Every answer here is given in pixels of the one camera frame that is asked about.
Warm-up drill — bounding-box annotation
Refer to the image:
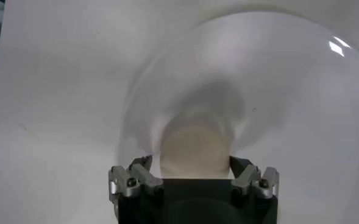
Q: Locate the white round plate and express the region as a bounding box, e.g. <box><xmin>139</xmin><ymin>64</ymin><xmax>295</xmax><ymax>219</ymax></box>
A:
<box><xmin>116</xmin><ymin>10</ymin><xmax>359</xmax><ymax>224</ymax></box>

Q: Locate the white steamed baozi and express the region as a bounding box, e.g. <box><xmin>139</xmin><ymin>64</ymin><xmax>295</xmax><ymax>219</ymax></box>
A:
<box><xmin>159</xmin><ymin>105</ymin><xmax>232</xmax><ymax>180</ymax></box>

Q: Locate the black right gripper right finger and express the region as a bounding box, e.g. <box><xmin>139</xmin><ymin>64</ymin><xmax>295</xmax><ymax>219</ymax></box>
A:
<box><xmin>229</xmin><ymin>155</ymin><xmax>280</xmax><ymax>198</ymax></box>

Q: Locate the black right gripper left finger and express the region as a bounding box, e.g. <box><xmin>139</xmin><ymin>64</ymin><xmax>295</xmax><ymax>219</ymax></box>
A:
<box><xmin>108</xmin><ymin>155</ymin><xmax>164</xmax><ymax>201</ymax></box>

